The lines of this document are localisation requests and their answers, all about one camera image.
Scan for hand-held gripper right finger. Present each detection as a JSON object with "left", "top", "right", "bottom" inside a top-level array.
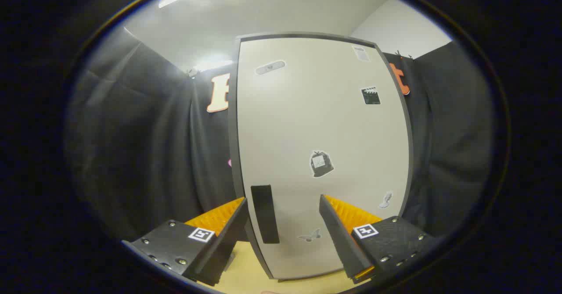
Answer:
[{"left": 319, "top": 194, "right": 435, "bottom": 284}]

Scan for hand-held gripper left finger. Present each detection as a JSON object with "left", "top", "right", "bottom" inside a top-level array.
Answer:
[{"left": 122, "top": 197, "right": 249, "bottom": 287}]

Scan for black door handle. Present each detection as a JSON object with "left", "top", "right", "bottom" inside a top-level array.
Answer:
[{"left": 251, "top": 185, "right": 280, "bottom": 244}]

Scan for grey shoe cabinet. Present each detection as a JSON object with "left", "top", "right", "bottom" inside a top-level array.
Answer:
[{"left": 227, "top": 32, "right": 415, "bottom": 281}]

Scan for white shoe cabinet door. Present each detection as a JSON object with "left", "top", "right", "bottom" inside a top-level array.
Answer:
[{"left": 236, "top": 36, "right": 412, "bottom": 280}]

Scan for black backdrop cloth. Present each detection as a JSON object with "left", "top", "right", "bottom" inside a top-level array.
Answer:
[{"left": 66, "top": 26, "right": 497, "bottom": 242}]

